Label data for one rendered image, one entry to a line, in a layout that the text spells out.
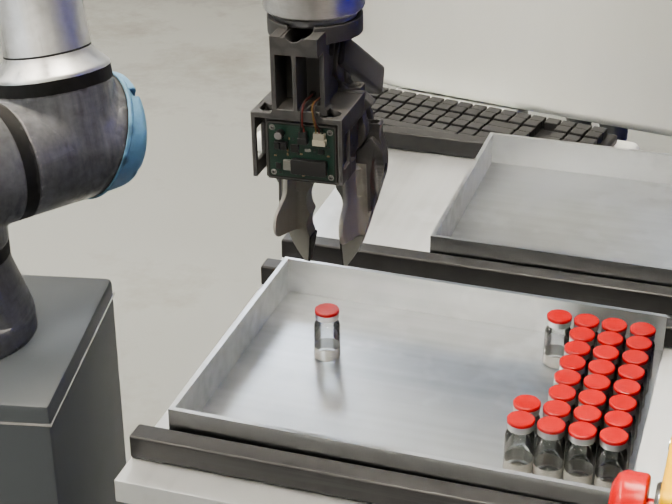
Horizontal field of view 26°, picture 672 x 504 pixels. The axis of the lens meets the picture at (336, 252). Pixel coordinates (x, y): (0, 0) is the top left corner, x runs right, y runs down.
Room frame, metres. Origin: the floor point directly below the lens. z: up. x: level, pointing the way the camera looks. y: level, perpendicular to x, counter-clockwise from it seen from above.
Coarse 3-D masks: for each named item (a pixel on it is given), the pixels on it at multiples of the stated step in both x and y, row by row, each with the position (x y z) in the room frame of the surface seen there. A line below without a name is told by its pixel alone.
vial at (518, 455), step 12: (516, 420) 0.88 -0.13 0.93; (528, 420) 0.88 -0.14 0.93; (516, 432) 0.88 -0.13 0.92; (528, 432) 0.88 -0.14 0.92; (504, 444) 0.88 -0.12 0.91; (516, 444) 0.87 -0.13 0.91; (528, 444) 0.87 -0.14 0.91; (504, 456) 0.88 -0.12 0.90; (516, 456) 0.87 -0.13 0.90; (528, 456) 0.88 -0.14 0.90; (504, 468) 0.88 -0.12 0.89; (516, 468) 0.87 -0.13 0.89; (528, 468) 0.88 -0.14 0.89
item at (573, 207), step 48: (528, 144) 1.43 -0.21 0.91; (576, 144) 1.42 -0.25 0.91; (480, 192) 1.37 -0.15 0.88; (528, 192) 1.37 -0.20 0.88; (576, 192) 1.37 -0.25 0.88; (624, 192) 1.37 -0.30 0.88; (432, 240) 1.20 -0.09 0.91; (480, 240) 1.26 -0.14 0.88; (528, 240) 1.26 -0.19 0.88; (576, 240) 1.26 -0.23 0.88; (624, 240) 1.26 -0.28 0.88
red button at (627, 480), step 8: (624, 472) 0.70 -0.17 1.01; (632, 472) 0.70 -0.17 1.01; (640, 472) 0.70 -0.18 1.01; (616, 480) 0.70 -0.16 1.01; (624, 480) 0.69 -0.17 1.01; (632, 480) 0.69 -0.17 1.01; (640, 480) 0.69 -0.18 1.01; (648, 480) 0.69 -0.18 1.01; (616, 488) 0.69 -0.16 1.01; (624, 488) 0.69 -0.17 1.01; (632, 488) 0.69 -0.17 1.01; (640, 488) 0.68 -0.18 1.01; (648, 488) 0.69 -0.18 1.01; (616, 496) 0.68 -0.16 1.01; (624, 496) 0.68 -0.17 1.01; (632, 496) 0.68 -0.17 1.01; (640, 496) 0.68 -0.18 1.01; (648, 496) 0.70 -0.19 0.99
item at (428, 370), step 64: (256, 320) 1.08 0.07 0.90; (384, 320) 1.10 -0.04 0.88; (448, 320) 1.10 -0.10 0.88; (512, 320) 1.09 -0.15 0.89; (640, 320) 1.06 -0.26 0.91; (192, 384) 0.95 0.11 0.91; (256, 384) 1.00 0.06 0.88; (320, 384) 1.00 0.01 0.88; (384, 384) 1.00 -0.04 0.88; (448, 384) 1.00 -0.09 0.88; (512, 384) 1.00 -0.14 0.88; (320, 448) 0.88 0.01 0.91; (384, 448) 0.86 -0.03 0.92; (448, 448) 0.91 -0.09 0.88
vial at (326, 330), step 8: (320, 320) 1.04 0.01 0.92; (328, 320) 1.03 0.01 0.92; (336, 320) 1.04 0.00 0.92; (320, 328) 1.04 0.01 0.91; (328, 328) 1.03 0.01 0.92; (336, 328) 1.04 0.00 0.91; (320, 336) 1.04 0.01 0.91; (328, 336) 1.03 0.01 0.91; (336, 336) 1.04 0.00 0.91; (320, 344) 1.04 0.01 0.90; (328, 344) 1.03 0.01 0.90; (336, 344) 1.04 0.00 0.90; (320, 352) 1.04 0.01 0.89; (328, 352) 1.03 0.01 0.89; (336, 352) 1.04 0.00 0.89; (320, 360) 1.04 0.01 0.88; (328, 360) 1.03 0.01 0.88
